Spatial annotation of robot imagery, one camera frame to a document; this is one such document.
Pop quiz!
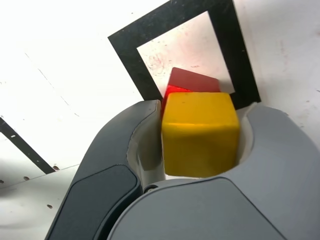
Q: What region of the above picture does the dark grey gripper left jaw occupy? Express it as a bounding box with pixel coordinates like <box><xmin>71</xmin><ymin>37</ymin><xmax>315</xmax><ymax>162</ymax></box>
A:
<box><xmin>44</xmin><ymin>99</ymin><xmax>167</xmax><ymax>240</ymax></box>

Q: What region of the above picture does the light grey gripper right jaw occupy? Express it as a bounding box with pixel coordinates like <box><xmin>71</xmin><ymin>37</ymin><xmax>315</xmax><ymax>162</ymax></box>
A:
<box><xmin>107</xmin><ymin>101</ymin><xmax>320</xmax><ymax>240</ymax></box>

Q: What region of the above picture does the yellow cube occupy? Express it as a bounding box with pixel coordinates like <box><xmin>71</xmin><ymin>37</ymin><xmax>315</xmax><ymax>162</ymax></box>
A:
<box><xmin>161</xmin><ymin>91</ymin><xmax>241</xmax><ymax>179</ymax></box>

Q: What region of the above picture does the red cube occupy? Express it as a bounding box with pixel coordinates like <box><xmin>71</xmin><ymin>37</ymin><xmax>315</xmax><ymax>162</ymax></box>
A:
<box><xmin>163</xmin><ymin>66</ymin><xmax>221</xmax><ymax>100</ymax></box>

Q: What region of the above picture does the black tape square outline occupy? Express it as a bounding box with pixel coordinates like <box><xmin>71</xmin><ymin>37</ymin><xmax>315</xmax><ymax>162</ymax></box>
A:
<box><xmin>107</xmin><ymin>0</ymin><xmax>262</xmax><ymax>111</ymax></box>

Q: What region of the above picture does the black tape strip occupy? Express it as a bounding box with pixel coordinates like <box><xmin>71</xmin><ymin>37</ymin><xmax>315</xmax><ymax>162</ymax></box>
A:
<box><xmin>0</xmin><ymin>116</ymin><xmax>56</xmax><ymax>175</ymax></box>

